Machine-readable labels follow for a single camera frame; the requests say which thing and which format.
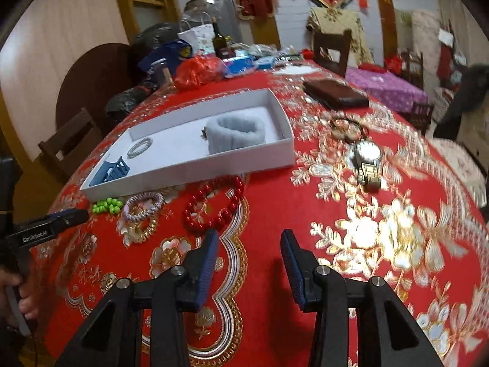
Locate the blue velvet jewelry stand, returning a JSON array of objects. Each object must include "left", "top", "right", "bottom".
[{"left": 90, "top": 157, "right": 130, "bottom": 187}]

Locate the silver grey rope bracelet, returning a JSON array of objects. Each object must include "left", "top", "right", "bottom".
[{"left": 126, "top": 137, "right": 154, "bottom": 160}]

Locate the grey plush watch pillow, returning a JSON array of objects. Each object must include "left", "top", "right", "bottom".
[{"left": 205, "top": 114, "right": 265, "bottom": 154}]

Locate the person's left hand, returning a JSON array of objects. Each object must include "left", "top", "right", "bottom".
[{"left": 1, "top": 267, "right": 39, "bottom": 326}]

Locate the dark wooden chair left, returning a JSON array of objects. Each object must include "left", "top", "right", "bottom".
[{"left": 38, "top": 108, "right": 103, "bottom": 180}]

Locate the dark wooden chair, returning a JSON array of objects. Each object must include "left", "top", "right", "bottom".
[
  {"left": 312, "top": 29, "right": 352, "bottom": 78},
  {"left": 38, "top": 108, "right": 103, "bottom": 180}
]

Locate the red floral tablecloth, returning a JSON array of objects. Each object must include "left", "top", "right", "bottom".
[{"left": 36, "top": 71, "right": 488, "bottom": 366}]

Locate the black plastic bag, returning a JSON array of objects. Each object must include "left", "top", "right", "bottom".
[{"left": 105, "top": 81, "right": 159, "bottom": 122}]

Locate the gold silver wristwatch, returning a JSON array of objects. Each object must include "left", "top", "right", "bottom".
[{"left": 353, "top": 139, "right": 382, "bottom": 193}]

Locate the clear glass jar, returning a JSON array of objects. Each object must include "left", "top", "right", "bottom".
[{"left": 150, "top": 58, "right": 171, "bottom": 87}]

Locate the red plastic bag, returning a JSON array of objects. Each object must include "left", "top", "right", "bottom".
[{"left": 173, "top": 55, "right": 227, "bottom": 90}]

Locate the blue tote bag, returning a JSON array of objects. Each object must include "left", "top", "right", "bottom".
[{"left": 138, "top": 39, "right": 194, "bottom": 76}]

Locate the white shallow cardboard tray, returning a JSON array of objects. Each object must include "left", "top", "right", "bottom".
[{"left": 80, "top": 89, "right": 294, "bottom": 201}]

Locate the purple covered side table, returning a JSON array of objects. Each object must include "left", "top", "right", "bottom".
[{"left": 346, "top": 67, "right": 428, "bottom": 113}]

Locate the dark brown leather wallet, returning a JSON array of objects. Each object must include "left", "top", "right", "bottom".
[{"left": 303, "top": 79, "right": 369, "bottom": 110}]

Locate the chair with black jacket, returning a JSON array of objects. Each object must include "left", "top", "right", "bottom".
[{"left": 433, "top": 65, "right": 488, "bottom": 141}]

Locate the white paper gift bag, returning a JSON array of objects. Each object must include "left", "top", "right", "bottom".
[{"left": 177, "top": 23, "right": 215, "bottom": 56}]

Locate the blue plastic package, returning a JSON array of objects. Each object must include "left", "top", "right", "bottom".
[{"left": 223, "top": 55, "right": 255, "bottom": 78}]

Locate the dark wine bottle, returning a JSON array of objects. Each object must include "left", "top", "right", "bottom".
[{"left": 211, "top": 17, "right": 230, "bottom": 60}]

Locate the dark wooden chair far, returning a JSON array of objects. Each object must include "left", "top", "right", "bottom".
[{"left": 312, "top": 29, "right": 352, "bottom": 78}]

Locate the green bead bracelet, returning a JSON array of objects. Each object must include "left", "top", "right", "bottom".
[{"left": 91, "top": 196, "right": 124, "bottom": 216}]

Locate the gold bead bracelet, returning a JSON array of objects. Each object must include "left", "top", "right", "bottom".
[{"left": 121, "top": 211, "right": 161, "bottom": 245}]

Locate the lilac braided bracelet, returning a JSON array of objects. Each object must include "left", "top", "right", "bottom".
[{"left": 122, "top": 191, "right": 165, "bottom": 222}]

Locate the red bead bracelet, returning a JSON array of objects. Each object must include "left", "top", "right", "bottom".
[{"left": 181, "top": 175, "right": 246, "bottom": 235}]

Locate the floral cloth on wall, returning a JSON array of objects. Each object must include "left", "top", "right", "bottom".
[{"left": 306, "top": 8, "right": 374, "bottom": 65}]

